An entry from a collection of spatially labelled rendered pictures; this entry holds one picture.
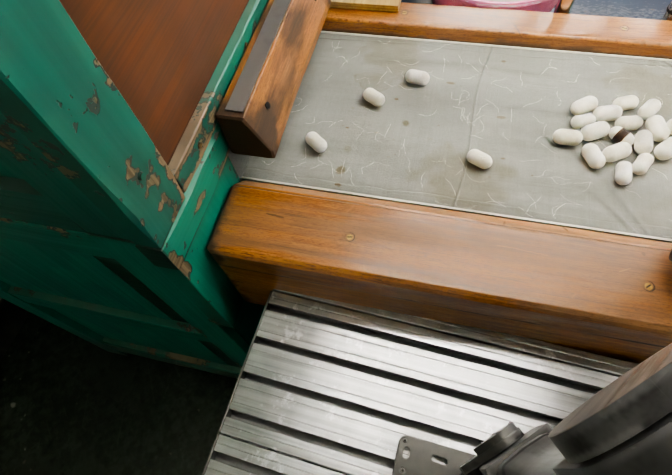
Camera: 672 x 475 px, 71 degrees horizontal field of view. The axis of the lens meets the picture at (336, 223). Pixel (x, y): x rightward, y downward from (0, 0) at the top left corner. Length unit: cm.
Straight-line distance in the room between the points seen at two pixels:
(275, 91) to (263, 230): 17
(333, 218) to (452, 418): 26
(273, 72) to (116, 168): 26
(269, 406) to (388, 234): 24
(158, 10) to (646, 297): 55
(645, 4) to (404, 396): 79
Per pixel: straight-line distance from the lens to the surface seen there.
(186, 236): 53
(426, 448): 56
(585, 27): 81
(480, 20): 79
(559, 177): 65
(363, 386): 58
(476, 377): 59
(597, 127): 69
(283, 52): 63
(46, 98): 36
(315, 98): 71
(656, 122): 72
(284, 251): 54
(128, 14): 45
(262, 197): 58
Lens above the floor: 124
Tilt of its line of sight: 60 degrees down
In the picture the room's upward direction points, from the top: 10 degrees counter-clockwise
